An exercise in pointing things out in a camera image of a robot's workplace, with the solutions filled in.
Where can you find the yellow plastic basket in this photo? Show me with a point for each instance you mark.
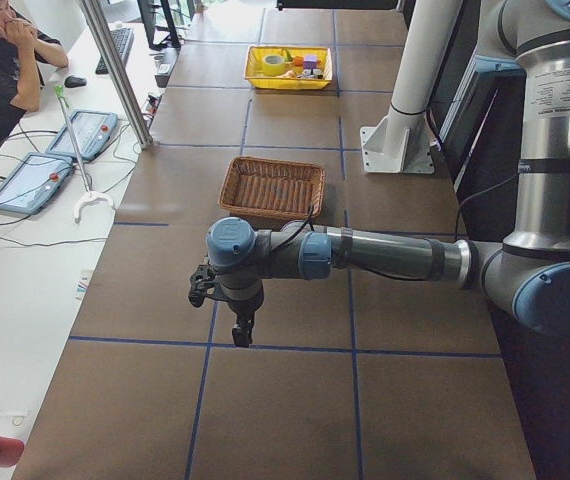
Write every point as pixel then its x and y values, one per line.
pixel 253 68

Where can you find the purple foam block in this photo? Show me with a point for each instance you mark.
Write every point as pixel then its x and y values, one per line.
pixel 310 62

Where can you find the yellow tape roll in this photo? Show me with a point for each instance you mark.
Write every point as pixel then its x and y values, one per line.
pixel 273 65

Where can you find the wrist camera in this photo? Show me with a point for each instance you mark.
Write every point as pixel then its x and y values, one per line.
pixel 203 285

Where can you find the white reach grabber tool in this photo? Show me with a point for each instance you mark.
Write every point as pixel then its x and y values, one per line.
pixel 90 196

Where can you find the teach pendant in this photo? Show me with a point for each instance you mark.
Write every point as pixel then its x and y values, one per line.
pixel 34 182
pixel 92 129

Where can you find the aluminium frame post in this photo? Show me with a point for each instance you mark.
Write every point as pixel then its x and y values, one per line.
pixel 101 33

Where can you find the black computer mouse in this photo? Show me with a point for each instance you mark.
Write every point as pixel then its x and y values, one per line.
pixel 72 82

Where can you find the brown wicker basket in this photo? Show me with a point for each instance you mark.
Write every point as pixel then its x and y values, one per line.
pixel 276 189

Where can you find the toy carrot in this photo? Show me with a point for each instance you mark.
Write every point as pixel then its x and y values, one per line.
pixel 293 60

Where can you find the toy panda figure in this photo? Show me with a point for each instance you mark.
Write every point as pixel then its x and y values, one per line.
pixel 307 74

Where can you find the far teach pendant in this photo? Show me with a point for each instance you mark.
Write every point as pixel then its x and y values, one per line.
pixel 92 129

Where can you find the seated person in black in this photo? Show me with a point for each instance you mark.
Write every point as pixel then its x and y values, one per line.
pixel 23 47

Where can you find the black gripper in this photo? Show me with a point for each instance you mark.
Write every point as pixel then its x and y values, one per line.
pixel 243 308

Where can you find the near teach pendant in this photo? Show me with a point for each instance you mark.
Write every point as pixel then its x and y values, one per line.
pixel 34 182

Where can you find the black monitor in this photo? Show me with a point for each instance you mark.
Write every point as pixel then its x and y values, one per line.
pixel 160 29

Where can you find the toy croissant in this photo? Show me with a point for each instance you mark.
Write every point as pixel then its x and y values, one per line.
pixel 291 74

